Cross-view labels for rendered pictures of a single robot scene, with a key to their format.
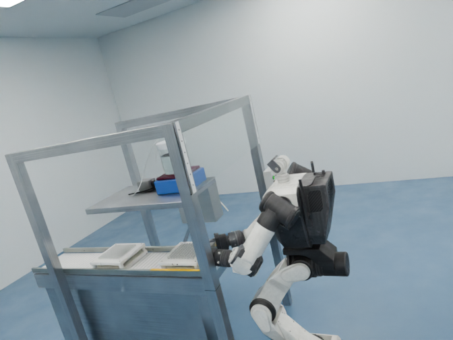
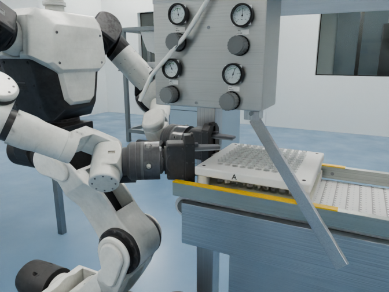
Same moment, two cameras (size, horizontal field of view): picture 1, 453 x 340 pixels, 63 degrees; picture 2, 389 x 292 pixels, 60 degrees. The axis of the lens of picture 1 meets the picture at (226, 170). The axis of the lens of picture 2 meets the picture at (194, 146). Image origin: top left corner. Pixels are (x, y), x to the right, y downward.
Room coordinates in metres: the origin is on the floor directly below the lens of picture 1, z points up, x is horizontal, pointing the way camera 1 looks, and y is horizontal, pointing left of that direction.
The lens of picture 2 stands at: (2.69, 0.15, 1.11)
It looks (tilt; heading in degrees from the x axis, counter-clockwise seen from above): 14 degrees down; 180
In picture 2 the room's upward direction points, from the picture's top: straight up
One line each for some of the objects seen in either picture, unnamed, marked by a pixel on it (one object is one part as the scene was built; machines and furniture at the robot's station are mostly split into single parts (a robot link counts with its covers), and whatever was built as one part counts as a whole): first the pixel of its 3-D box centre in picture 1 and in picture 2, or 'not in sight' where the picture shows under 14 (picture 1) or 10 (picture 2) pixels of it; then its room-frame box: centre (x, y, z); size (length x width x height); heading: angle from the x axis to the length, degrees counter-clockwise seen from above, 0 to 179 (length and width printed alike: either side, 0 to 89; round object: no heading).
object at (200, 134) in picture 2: (216, 257); (195, 142); (1.77, 0.16, 0.89); 0.12 x 0.10 x 0.13; 56
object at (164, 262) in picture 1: (188, 253); (263, 163); (1.93, 0.32, 0.88); 0.25 x 0.24 x 0.02; 154
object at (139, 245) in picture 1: (118, 253); not in sight; (2.16, 0.77, 0.88); 0.25 x 0.24 x 0.02; 153
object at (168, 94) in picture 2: not in sight; (169, 91); (2.04, 0.10, 1.05); 0.03 x 0.02 x 0.05; 64
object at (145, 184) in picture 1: (148, 184); not in sight; (2.06, 0.45, 1.28); 0.10 x 0.07 x 0.06; 64
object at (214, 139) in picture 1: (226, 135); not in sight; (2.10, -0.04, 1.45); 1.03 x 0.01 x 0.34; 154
